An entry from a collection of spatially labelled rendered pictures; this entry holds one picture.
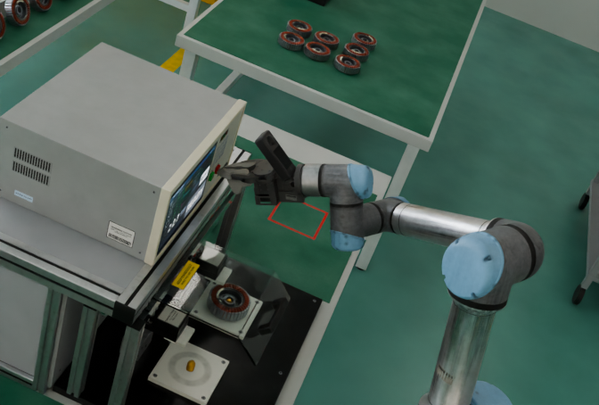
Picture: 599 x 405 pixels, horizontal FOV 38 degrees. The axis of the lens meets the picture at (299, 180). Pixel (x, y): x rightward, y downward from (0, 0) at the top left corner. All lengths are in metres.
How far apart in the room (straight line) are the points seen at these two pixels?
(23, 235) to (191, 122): 0.44
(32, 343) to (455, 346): 0.91
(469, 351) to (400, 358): 1.81
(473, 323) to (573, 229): 3.13
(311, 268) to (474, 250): 1.01
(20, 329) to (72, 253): 0.23
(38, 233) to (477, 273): 0.91
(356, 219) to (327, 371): 1.50
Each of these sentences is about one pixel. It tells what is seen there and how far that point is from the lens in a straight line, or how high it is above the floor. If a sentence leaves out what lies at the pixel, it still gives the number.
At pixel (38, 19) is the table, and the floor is 0.75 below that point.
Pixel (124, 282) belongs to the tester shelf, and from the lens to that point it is 1.83.
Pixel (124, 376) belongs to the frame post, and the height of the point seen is 0.91.
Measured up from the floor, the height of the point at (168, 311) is 0.92.
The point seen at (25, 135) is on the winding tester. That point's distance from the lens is 1.86.
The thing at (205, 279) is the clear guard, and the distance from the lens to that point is 1.96.
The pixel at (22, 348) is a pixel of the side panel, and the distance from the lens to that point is 2.04.
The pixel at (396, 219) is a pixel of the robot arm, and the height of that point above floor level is 1.27.
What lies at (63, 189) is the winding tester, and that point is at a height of 1.21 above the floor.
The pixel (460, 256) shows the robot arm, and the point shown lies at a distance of 1.66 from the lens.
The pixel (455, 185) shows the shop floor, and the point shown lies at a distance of 4.67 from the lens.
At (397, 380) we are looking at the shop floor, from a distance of 3.46.
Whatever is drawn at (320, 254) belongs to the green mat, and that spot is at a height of 0.75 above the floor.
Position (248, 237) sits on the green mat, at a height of 0.75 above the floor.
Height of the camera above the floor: 2.38
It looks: 34 degrees down
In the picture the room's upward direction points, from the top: 20 degrees clockwise
